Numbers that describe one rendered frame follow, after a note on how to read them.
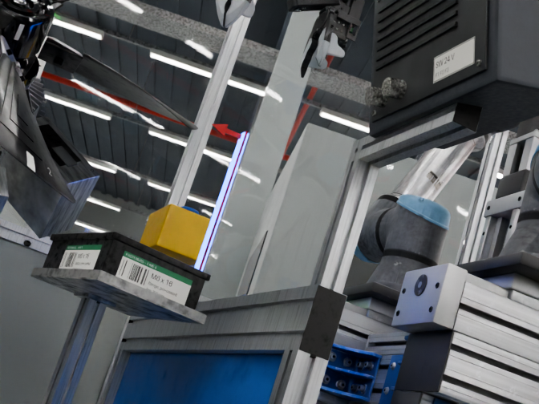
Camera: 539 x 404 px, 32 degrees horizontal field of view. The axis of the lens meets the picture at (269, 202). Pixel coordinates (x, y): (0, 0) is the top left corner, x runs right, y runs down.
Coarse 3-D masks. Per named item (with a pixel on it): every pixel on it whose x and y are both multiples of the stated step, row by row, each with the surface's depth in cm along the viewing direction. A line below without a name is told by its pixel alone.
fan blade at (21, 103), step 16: (0, 64) 138; (0, 80) 136; (16, 80) 142; (0, 96) 133; (16, 96) 138; (0, 112) 131; (16, 112) 135; (32, 112) 145; (0, 128) 128; (16, 128) 132; (32, 128) 139; (0, 144) 127; (16, 144) 130; (32, 144) 135; (48, 160) 139; (48, 176) 135; (64, 192) 137
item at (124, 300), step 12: (36, 276) 141; (48, 276) 137; (72, 288) 141; (84, 288) 136; (96, 288) 132; (108, 288) 128; (120, 288) 126; (96, 300) 140; (108, 300) 141; (120, 300) 136; (132, 300) 132; (144, 300) 128; (120, 312) 151; (132, 312) 146; (144, 312) 141; (156, 312) 137; (168, 312) 133
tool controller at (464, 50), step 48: (384, 0) 111; (432, 0) 101; (480, 0) 92; (528, 0) 91; (384, 48) 110; (432, 48) 99; (480, 48) 91; (528, 48) 90; (384, 96) 104; (432, 96) 99; (480, 96) 93; (528, 96) 92
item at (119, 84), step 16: (80, 64) 159; (96, 64) 155; (96, 80) 163; (112, 80) 160; (128, 80) 153; (128, 96) 166; (144, 96) 159; (160, 112) 168; (176, 112) 156; (192, 128) 153
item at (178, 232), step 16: (160, 208) 191; (176, 208) 184; (160, 224) 184; (176, 224) 184; (192, 224) 185; (208, 224) 186; (144, 240) 192; (160, 240) 182; (176, 240) 183; (192, 240) 184; (176, 256) 185; (192, 256) 184
